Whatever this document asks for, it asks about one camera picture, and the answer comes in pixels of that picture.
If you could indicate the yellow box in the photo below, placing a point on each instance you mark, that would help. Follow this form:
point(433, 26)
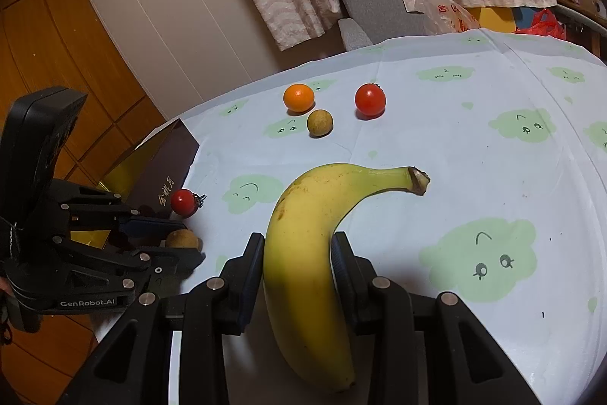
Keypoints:
point(493, 18)

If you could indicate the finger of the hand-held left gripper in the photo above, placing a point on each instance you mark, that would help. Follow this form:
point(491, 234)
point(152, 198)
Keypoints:
point(151, 225)
point(166, 262)

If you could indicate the large brown longan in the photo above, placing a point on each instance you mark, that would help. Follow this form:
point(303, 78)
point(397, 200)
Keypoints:
point(182, 239)

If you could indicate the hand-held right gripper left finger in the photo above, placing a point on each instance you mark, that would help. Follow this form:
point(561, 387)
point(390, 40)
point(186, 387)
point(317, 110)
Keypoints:
point(251, 272)

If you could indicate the white green-print tablecloth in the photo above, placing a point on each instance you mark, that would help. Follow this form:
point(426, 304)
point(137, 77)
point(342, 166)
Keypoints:
point(427, 196)

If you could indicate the small orange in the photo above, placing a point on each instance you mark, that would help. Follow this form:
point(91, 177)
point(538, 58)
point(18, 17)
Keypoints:
point(298, 97)

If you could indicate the spotted yellow banana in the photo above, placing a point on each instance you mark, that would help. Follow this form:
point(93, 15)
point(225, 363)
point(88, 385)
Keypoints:
point(298, 267)

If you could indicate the gold tin box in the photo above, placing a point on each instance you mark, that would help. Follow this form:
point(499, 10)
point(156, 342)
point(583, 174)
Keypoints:
point(163, 167)

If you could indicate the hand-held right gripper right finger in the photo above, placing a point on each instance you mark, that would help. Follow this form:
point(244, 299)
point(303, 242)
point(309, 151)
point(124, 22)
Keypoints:
point(341, 277)

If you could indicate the small brown longan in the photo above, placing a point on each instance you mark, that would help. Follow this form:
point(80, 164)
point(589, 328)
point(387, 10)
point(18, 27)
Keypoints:
point(320, 122)

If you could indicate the red plastic bag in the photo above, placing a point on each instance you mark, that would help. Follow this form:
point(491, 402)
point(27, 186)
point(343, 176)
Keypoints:
point(545, 23)

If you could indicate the clear red-print plastic bag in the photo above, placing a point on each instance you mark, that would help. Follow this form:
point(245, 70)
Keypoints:
point(448, 16)

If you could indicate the red cherry tomato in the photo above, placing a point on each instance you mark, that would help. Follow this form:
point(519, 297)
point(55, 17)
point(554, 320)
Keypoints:
point(370, 100)
point(184, 202)

